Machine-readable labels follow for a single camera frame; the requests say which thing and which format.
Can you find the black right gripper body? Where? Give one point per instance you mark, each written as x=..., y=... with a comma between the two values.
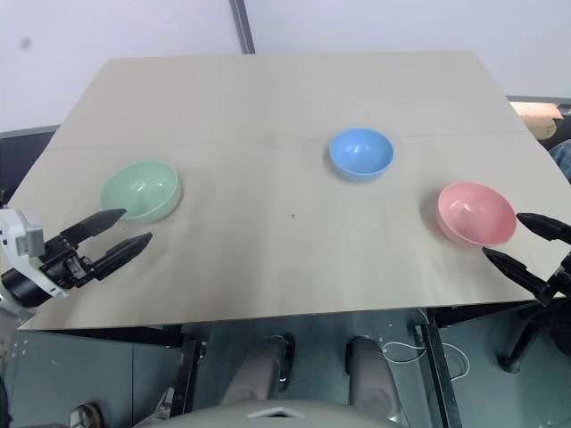
x=563, y=281

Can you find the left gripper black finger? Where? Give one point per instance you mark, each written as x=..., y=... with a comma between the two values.
x=96, y=223
x=122, y=254

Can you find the grey robot right leg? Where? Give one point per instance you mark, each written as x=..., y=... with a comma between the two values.
x=370, y=379

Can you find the black office chair base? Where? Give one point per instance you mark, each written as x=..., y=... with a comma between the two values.
x=526, y=334

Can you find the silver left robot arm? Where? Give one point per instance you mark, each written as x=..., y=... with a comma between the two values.
x=20, y=285

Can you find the dark side table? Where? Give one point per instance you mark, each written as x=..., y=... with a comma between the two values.
x=22, y=156

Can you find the green bowl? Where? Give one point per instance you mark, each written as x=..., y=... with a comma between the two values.
x=143, y=189

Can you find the grey robot leg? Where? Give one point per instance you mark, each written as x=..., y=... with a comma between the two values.
x=370, y=379
x=261, y=370

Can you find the blue bowl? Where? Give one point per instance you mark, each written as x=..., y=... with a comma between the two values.
x=361, y=153

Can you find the grey robot left leg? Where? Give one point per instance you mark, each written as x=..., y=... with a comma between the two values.
x=261, y=370

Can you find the person's blue jeans leg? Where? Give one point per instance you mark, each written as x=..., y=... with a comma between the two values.
x=563, y=158

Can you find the black table leg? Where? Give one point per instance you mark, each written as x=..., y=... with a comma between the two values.
x=439, y=370
x=187, y=374

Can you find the grey wall pillar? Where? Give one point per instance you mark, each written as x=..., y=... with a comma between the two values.
x=243, y=24

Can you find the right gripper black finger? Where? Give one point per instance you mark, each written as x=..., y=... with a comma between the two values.
x=517, y=272
x=546, y=226

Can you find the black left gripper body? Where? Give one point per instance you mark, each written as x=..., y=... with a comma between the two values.
x=67, y=265

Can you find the pink bowl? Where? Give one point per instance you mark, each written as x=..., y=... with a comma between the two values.
x=475, y=211

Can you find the grey robot torso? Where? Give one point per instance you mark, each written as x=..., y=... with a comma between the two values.
x=285, y=414

